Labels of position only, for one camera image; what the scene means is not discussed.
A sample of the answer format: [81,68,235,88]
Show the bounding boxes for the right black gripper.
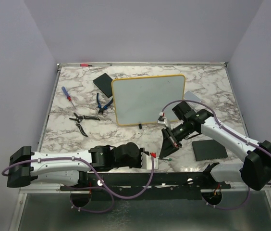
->
[160,120,194,159]

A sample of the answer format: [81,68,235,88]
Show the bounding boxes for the yellow framed whiteboard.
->
[111,74,186,126]

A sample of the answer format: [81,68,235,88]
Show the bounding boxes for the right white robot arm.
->
[158,100,271,191]

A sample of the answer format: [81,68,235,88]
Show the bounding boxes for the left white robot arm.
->
[1,142,157,190]

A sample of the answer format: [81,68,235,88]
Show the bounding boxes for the white whiteboard eraser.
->
[184,90,201,108]

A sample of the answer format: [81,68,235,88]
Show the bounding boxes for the black box near whiteboard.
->
[93,73,113,98]

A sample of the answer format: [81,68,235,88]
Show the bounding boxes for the black box front right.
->
[192,140,228,161]

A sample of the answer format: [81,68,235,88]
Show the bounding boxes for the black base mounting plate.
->
[58,171,232,202]

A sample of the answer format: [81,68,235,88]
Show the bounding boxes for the black multitool pliers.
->
[69,112,102,138]

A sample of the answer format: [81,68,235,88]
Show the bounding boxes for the blue red screwdriver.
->
[62,87,75,108]

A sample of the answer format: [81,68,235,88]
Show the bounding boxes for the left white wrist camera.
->
[149,153,159,170]

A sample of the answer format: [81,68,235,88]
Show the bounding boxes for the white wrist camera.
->
[149,153,159,170]
[157,112,171,128]

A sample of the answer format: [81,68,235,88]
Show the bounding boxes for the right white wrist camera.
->
[157,112,171,128]

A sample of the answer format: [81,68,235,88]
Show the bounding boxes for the blue handled cutters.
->
[96,92,114,115]

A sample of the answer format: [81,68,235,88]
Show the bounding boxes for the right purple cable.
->
[160,100,271,186]

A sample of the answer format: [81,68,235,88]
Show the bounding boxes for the red marker on rail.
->
[79,63,94,67]

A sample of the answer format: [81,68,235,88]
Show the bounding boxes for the aluminium table frame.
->
[10,62,271,231]

